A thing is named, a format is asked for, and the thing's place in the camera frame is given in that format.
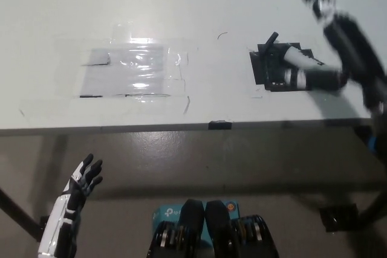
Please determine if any clear plastic sheet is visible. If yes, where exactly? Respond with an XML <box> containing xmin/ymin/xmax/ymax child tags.
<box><xmin>80</xmin><ymin>47</ymin><xmax>170</xmax><ymax>98</ymax></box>

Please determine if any black table leg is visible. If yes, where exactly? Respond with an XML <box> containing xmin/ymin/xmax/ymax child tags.
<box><xmin>0</xmin><ymin>187</ymin><xmax>42</xmax><ymax>240</ymax></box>

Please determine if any teal tp-link box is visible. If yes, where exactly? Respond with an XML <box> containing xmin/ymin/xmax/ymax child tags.
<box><xmin>152</xmin><ymin>200</ymin><xmax>240</xmax><ymax>245</ymax></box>

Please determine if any black teal right robot hand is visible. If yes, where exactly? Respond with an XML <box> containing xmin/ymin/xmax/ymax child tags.
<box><xmin>284</xmin><ymin>0</ymin><xmax>387</xmax><ymax>108</ymax></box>

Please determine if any black table foot plate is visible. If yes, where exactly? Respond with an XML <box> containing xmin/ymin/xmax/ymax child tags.
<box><xmin>319</xmin><ymin>205</ymin><xmax>361</xmax><ymax>233</ymax></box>
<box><xmin>34</xmin><ymin>216</ymin><xmax>51</xmax><ymax>241</ymax></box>

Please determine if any white air pump black handle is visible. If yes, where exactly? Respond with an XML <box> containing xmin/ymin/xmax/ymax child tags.
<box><xmin>261</xmin><ymin>31</ymin><xmax>326</xmax><ymax>71</ymax></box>

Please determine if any black tape patch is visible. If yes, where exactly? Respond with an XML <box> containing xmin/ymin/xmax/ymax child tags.
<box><xmin>249</xmin><ymin>42</ymin><xmax>316</xmax><ymax>92</ymax></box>

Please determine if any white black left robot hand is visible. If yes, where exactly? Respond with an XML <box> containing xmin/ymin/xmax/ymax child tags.
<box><xmin>36</xmin><ymin>153</ymin><xmax>103</xmax><ymax>258</ymax></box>

